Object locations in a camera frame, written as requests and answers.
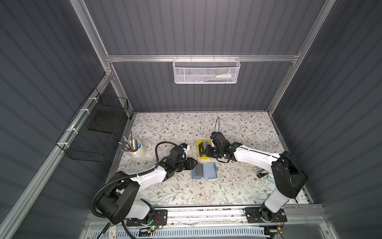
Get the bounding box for black VIP credit card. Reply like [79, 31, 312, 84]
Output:
[194, 164, 204, 178]

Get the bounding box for blue leather card holder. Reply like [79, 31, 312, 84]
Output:
[192, 162, 218, 180]

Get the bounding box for yellow plastic card tray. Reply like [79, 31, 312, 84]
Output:
[197, 139, 212, 160]

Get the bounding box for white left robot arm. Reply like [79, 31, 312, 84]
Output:
[90, 143, 198, 225]

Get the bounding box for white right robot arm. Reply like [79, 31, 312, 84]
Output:
[208, 131, 308, 222]

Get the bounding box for white pen cup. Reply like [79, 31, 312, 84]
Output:
[129, 139, 146, 160]

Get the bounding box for pens in cup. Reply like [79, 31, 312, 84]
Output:
[118, 132, 141, 152]

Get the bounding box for white tube in basket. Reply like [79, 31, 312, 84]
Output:
[203, 73, 237, 82]

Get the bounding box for black corrugated cable hose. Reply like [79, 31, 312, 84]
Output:
[90, 141, 180, 219]

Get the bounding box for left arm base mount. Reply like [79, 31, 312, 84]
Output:
[126, 209, 168, 227]

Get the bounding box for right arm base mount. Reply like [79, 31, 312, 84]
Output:
[243, 206, 287, 225]

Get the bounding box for white wire mesh basket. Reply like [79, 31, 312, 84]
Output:
[172, 56, 241, 84]

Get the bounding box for black wire mesh basket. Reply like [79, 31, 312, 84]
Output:
[56, 89, 129, 163]

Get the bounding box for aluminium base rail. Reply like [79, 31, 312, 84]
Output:
[86, 204, 326, 228]

